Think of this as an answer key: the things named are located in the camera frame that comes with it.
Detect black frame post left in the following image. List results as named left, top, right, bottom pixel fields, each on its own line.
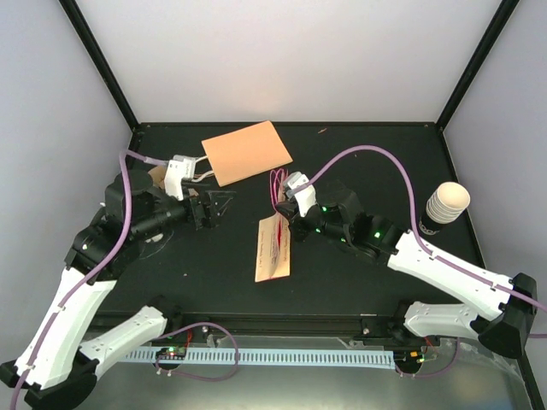
left=58, top=0, right=139, bottom=131

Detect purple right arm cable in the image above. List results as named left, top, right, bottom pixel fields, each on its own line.
left=298, top=144, right=547, bottom=313

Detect black frame post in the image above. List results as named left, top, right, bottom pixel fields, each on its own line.
left=436, top=0, right=520, bottom=132
left=58, top=0, right=139, bottom=131

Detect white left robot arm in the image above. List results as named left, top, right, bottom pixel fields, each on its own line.
left=1, top=170, right=236, bottom=409

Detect black frame post right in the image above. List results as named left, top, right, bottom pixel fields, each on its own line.
left=436, top=0, right=520, bottom=132

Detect stack of paper cups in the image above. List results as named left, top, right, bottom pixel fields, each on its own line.
left=419, top=182, right=471, bottom=236

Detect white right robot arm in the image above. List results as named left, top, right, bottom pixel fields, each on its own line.
left=275, top=172, right=538, bottom=359

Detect plain brown paper bag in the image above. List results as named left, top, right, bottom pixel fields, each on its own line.
left=202, top=121, right=292, bottom=187

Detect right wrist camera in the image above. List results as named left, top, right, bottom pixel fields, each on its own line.
left=282, top=171, right=317, bottom=217

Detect cream cakes paper bag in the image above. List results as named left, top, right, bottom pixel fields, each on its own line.
left=255, top=168, right=291, bottom=283

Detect light blue cable duct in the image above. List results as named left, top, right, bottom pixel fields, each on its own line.
left=123, top=344, right=395, bottom=371

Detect brown pulp cup carriers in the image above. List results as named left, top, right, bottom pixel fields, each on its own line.
left=148, top=166, right=167, bottom=190

